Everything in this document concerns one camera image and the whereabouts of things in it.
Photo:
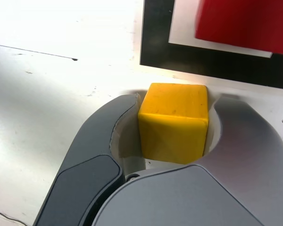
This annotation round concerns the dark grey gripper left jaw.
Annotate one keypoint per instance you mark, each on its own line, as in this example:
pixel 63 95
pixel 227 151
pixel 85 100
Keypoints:
pixel 85 164

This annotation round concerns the black tape square outline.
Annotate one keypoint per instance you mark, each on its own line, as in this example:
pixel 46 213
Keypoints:
pixel 155 35

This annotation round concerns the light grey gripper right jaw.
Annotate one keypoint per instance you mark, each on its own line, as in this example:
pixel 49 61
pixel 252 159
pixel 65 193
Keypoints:
pixel 226 188

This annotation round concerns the yellow cube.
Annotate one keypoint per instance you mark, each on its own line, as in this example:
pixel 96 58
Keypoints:
pixel 174 117

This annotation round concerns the red cube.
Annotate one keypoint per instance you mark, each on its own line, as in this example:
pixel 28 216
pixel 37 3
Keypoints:
pixel 238 21

